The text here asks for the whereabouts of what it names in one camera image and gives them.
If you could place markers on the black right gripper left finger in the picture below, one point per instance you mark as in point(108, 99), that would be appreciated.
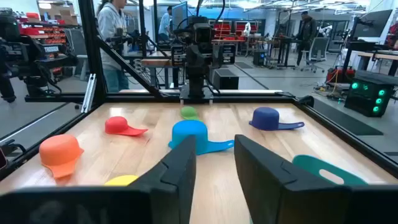
point(177, 186)

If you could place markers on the grey office chair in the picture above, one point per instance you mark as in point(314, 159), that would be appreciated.
point(318, 49)

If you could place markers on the blue-lit monitor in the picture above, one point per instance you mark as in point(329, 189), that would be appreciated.
point(179, 14)

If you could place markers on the black floor box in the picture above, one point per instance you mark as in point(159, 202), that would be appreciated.
point(225, 80)

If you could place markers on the person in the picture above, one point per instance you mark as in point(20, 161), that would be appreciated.
point(164, 25)
point(109, 25)
point(306, 31)

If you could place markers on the green measuring cup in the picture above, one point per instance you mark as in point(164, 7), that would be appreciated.
point(188, 112)

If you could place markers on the wooden desk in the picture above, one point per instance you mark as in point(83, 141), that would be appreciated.
point(155, 62)

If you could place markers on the silver aluminium bracket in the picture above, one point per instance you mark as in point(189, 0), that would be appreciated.
point(89, 93)

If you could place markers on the black aluminium table frame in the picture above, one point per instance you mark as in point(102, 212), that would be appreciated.
point(91, 46)

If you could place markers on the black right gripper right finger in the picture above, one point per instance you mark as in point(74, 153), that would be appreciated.
point(258, 186)

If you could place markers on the yellow measuring cup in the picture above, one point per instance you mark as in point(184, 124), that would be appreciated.
point(121, 181)

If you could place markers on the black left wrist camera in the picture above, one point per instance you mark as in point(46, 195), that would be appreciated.
point(203, 33)

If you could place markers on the navy blue measuring cup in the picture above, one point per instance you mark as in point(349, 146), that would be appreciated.
point(265, 118)

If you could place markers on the orange measuring cup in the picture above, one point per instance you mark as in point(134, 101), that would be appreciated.
point(59, 152)

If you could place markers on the computer tower with green lights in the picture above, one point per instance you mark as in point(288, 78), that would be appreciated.
point(367, 96)

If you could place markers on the red measuring cup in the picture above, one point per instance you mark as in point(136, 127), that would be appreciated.
point(116, 126)

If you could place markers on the background black robot arm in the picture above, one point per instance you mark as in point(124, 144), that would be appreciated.
point(51, 49)

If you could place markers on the teal plastic basket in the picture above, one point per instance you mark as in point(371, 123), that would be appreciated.
point(308, 165)

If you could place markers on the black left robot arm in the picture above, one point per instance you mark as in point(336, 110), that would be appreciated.
point(197, 84)

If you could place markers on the red equipment case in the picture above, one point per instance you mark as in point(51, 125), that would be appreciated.
point(340, 74)

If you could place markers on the cyan measuring cup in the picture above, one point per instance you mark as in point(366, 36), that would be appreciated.
point(189, 133)

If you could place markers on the red storage bin shelf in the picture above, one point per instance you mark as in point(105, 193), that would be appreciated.
point(46, 32)

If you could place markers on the red storage bin rack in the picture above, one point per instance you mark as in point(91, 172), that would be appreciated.
point(224, 31)

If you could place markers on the black monitor on stand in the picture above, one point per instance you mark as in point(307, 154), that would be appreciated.
point(373, 23)

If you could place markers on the black frame clamp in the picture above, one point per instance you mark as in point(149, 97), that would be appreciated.
point(306, 101)

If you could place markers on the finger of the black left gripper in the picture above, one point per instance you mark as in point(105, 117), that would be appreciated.
point(193, 60)
point(211, 60)

